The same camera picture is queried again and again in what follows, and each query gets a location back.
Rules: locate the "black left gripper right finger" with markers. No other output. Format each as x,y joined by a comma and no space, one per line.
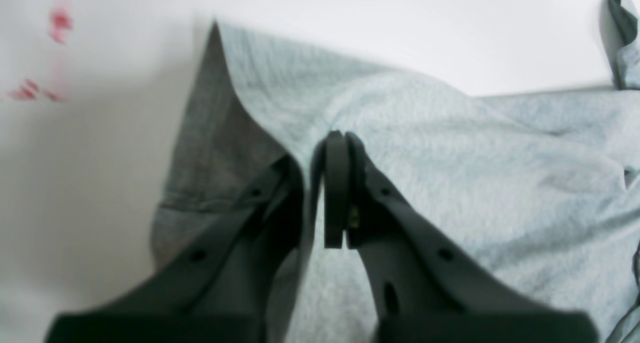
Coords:
425,288

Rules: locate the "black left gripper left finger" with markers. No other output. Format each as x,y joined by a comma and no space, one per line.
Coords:
217,289

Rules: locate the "grey T-shirt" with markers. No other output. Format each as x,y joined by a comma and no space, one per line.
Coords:
541,189

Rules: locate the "red tape marking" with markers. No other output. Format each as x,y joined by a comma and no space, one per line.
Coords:
35,51

